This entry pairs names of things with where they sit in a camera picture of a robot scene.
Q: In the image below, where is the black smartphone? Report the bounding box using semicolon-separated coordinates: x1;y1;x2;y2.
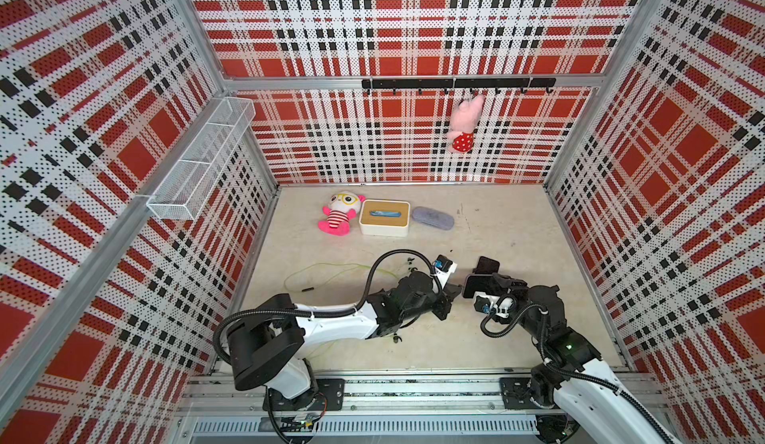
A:
462;274;494;300
473;256;500;275

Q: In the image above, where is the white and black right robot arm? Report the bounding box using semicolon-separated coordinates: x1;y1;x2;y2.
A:
464;274;679;443

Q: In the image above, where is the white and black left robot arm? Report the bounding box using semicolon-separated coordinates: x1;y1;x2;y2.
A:
213;255;461;411

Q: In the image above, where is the grey fabric case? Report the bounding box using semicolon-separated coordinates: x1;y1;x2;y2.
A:
412;207;454;231

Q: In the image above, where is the white tissue box wooden lid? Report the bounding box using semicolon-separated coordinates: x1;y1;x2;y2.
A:
359;199;412;238

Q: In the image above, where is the pink striped plush doll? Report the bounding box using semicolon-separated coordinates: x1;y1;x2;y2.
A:
317;191;366;237

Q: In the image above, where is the pink pig plush toy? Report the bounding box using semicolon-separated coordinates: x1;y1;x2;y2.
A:
446;95;485;154

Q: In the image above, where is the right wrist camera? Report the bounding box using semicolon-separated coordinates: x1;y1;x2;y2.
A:
474;293;517;320

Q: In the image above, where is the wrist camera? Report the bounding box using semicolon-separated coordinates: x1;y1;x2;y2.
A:
474;293;517;320
432;255;457;290

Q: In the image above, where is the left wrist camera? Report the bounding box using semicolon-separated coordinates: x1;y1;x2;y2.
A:
432;255;457;290

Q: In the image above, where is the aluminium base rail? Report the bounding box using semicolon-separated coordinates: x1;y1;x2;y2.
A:
172;371;665;444

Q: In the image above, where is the black hook rail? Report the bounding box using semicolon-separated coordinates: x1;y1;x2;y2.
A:
361;77;557;91

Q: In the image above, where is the white wire mesh basket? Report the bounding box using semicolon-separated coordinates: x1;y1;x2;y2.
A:
147;97;255;221

